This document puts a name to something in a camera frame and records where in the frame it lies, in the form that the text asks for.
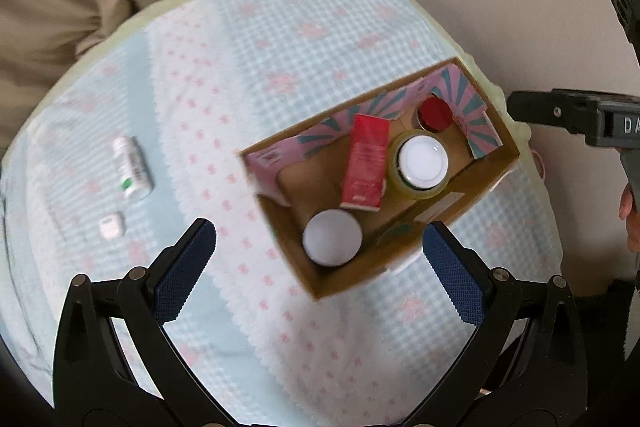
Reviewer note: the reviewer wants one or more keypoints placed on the red rectangular box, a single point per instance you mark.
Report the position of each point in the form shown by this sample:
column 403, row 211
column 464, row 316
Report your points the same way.
column 362, row 187

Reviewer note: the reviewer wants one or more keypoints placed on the open cardboard box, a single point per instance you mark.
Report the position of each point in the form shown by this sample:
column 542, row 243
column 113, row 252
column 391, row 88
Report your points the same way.
column 299, row 172

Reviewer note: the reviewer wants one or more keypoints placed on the person right hand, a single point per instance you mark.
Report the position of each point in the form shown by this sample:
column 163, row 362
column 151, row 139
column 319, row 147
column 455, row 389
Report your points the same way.
column 629, row 214

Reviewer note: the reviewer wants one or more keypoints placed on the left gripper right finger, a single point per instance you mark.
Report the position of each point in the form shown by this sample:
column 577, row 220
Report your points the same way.
column 525, row 363

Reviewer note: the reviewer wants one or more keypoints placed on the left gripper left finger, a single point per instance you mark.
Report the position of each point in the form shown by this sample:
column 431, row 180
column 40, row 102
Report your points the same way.
column 114, row 364

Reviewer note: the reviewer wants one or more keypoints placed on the white round jar large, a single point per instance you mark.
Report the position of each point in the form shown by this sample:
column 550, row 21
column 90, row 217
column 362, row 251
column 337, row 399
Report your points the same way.
column 332, row 238

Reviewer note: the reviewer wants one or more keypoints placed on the white pill bottle green label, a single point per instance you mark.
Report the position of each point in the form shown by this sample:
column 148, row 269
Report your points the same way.
column 133, row 177

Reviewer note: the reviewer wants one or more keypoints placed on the white earbuds case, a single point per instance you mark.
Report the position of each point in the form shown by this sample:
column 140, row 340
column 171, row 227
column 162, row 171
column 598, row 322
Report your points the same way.
column 112, row 226

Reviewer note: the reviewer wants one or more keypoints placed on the white round jar small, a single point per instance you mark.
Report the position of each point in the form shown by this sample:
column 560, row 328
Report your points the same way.
column 423, row 162

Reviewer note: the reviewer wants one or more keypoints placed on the yellow tape roll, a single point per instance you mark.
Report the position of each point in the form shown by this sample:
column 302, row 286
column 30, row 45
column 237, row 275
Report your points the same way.
column 394, row 177

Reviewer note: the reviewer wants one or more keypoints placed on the red jar silver lid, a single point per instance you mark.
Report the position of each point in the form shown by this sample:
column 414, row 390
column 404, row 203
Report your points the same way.
column 434, row 115

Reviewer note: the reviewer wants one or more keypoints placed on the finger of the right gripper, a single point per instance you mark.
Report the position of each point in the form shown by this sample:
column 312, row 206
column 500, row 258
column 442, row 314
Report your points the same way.
column 573, row 110

